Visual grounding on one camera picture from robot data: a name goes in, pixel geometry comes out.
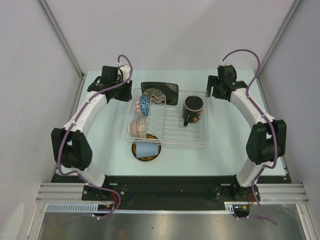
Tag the red lacquer cup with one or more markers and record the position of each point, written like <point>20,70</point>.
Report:
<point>192,108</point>

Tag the white slotted cable duct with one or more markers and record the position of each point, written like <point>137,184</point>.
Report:
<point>103,208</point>

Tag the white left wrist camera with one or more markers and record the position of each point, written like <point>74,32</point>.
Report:
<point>124,72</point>

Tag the black floral square plate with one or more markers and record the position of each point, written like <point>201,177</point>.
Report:
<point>165,92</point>

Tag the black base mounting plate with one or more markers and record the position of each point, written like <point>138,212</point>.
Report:
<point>201,192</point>

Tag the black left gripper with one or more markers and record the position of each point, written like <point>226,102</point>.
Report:
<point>127,96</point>

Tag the white wire dish rack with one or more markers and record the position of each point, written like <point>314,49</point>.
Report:
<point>166,124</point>

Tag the light blue plastic cup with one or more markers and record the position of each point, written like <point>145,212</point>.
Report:
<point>146,149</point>

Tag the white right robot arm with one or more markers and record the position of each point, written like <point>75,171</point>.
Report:
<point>267,138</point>

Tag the blue patterned bowl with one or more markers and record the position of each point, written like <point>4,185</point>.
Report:
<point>142,105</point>

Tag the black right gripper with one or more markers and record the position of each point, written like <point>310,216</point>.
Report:
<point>213,80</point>

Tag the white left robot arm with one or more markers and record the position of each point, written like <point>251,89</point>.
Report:
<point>71,148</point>

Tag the yellow round saucer plate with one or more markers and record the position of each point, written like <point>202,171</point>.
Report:
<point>133,149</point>

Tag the brown patterned bowl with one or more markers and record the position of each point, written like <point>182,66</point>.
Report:
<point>138,128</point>

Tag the aluminium frame rail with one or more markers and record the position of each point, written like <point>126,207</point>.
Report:
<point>287,193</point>

